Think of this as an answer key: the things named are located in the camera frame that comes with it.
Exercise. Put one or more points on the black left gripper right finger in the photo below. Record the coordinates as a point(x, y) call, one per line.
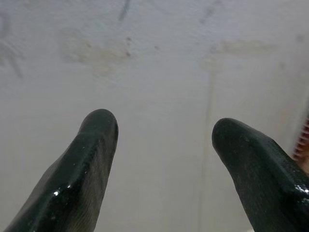
point(263, 174)

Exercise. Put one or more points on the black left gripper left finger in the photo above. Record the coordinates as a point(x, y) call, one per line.
point(79, 174)

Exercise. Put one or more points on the red brick wall edge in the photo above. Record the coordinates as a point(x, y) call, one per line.
point(301, 142)

